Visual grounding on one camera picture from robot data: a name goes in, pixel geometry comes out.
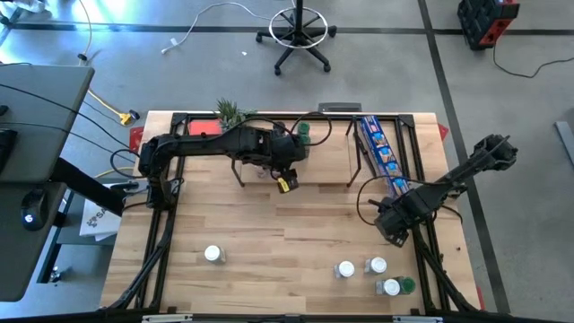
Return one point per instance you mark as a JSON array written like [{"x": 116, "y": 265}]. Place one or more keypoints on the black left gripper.
[{"x": 287, "y": 152}]

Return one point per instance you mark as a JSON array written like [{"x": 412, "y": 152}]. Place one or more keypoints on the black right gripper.
[{"x": 401, "y": 213}]

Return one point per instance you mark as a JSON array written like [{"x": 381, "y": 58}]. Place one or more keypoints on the white-lidded clear spice jar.
[
  {"x": 377, "y": 264},
  {"x": 391, "y": 287},
  {"x": 213, "y": 254},
  {"x": 345, "y": 269}
]

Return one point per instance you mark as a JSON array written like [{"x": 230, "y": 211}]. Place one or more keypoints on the brown spice jar black lid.
[{"x": 279, "y": 127}]

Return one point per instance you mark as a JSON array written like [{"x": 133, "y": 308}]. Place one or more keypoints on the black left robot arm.
[{"x": 202, "y": 143}]

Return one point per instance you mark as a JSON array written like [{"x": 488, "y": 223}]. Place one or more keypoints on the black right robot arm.
[{"x": 462, "y": 172}]

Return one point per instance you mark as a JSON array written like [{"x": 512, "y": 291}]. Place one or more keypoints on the wooden shelf with black legs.
[{"x": 327, "y": 152}]

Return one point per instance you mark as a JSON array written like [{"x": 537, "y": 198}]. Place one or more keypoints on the yellow tag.
[{"x": 282, "y": 185}]

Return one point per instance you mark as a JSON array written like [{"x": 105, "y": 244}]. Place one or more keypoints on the potted succulent plant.
[{"x": 228, "y": 112}]

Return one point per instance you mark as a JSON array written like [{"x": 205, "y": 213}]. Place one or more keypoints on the dark grey box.
[{"x": 339, "y": 107}]

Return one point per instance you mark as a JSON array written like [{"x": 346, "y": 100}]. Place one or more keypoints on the blue plastic wrap box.
[{"x": 381, "y": 148}]

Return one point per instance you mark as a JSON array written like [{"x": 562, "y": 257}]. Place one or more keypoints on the red corner pad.
[
  {"x": 442, "y": 131},
  {"x": 136, "y": 140}
]

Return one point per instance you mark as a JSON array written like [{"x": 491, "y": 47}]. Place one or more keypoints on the black stool base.
[{"x": 296, "y": 42}]

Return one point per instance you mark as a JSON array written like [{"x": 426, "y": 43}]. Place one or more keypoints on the grey metal bar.
[{"x": 566, "y": 141}]

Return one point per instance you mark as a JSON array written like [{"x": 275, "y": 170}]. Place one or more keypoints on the printed white paper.
[{"x": 96, "y": 222}]

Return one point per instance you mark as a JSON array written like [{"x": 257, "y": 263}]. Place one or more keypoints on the black desk base beam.
[{"x": 85, "y": 184}]

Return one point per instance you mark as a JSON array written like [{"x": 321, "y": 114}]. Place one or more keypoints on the red and black crate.
[{"x": 482, "y": 18}]

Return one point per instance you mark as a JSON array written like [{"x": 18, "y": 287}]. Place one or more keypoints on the black computer mouse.
[{"x": 33, "y": 208}]

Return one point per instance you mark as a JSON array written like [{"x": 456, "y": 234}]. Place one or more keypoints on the grey desk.
[{"x": 22, "y": 107}]

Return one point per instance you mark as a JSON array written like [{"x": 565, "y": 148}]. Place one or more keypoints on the black keyboard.
[{"x": 5, "y": 148}]

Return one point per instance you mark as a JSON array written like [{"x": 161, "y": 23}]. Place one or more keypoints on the silver frame bracket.
[
  {"x": 417, "y": 319},
  {"x": 167, "y": 318}
]

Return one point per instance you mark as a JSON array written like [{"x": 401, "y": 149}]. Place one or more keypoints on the black aluminium table frame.
[{"x": 407, "y": 120}]

